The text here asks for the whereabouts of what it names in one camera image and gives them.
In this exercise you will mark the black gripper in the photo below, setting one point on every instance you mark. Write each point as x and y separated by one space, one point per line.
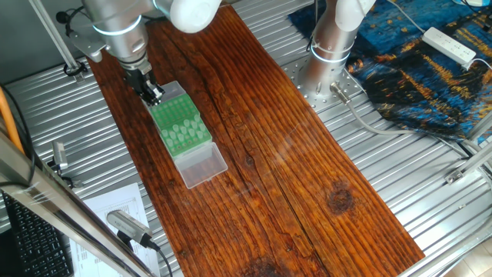
139 77

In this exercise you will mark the small grey camera on clamp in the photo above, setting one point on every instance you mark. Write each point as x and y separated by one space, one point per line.
59 154

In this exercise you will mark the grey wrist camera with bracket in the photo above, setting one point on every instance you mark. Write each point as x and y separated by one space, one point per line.
86 44

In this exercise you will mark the clear box with green rack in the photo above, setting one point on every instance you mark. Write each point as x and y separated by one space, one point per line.
201 167
175 111

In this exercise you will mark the white power strip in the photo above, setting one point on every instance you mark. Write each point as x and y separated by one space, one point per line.
447 45

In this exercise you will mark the blue painted cloth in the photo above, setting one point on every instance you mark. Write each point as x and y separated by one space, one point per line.
423 96

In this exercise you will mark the brown wooden board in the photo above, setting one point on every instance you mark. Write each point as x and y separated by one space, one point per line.
269 173

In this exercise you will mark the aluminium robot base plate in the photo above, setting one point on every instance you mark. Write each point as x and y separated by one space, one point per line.
357 85

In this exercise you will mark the aluminium post with foot bracket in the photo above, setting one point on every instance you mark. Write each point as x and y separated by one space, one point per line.
54 34

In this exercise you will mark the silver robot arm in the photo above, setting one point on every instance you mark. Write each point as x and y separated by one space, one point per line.
115 27

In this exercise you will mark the aluminium frame profile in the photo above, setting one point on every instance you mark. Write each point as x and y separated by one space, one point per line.
476 157

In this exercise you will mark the black keyboard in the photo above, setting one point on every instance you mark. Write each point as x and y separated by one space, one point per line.
34 242

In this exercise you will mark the printed white paper sheet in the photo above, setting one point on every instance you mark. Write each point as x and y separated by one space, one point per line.
115 196

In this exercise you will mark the steel frame bar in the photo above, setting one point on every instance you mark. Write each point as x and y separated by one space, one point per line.
57 215

